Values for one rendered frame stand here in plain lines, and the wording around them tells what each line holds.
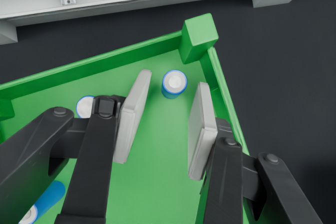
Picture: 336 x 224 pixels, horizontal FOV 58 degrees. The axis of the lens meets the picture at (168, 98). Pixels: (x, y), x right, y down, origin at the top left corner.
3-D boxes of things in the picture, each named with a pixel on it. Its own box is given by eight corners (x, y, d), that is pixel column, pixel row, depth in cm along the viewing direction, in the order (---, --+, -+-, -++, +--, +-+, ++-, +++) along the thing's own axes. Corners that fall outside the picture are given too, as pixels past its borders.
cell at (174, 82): (183, 95, 28) (191, 90, 22) (164, 101, 28) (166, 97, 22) (177, 77, 28) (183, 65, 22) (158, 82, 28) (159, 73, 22)
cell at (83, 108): (79, 124, 21) (98, 122, 28) (104, 116, 21) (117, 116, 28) (72, 99, 21) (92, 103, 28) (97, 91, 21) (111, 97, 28)
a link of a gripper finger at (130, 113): (125, 165, 15) (110, 162, 15) (144, 109, 22) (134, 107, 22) (135, 112, 14) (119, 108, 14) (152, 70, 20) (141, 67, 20)
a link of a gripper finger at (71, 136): (104, 170, 13) (37, 155, 13) (126, 120, 18) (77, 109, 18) (109, 141, 13) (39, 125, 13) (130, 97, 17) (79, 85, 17)
